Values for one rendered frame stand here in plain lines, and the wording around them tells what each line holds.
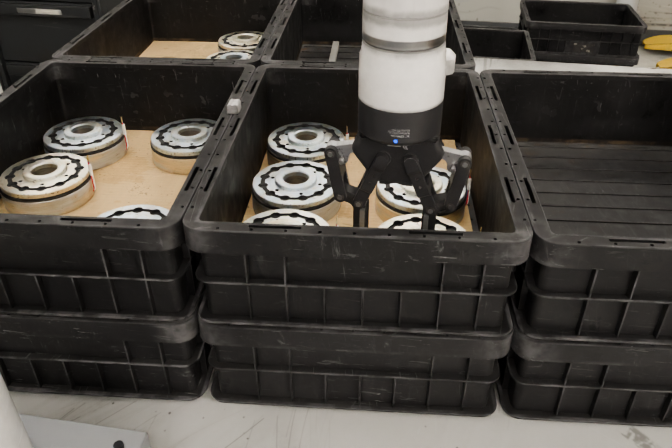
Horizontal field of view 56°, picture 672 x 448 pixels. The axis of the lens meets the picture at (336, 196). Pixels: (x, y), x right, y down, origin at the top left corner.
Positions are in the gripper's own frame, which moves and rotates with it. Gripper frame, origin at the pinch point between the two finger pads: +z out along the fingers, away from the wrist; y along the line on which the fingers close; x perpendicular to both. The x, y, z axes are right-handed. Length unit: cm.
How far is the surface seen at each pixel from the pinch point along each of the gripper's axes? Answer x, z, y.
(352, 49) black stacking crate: 65, 5, -14
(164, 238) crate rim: -11.6, -4.6, -18.7
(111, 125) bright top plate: 19.9, 1.6, -40.7
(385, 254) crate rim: -9.8, -3.9, 0.1
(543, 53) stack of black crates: 172, 41, 38
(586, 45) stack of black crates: 172, 37, 52
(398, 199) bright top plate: 7.6, 1.7, -0.2
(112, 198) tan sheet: 6.4, 4.3, -34.4
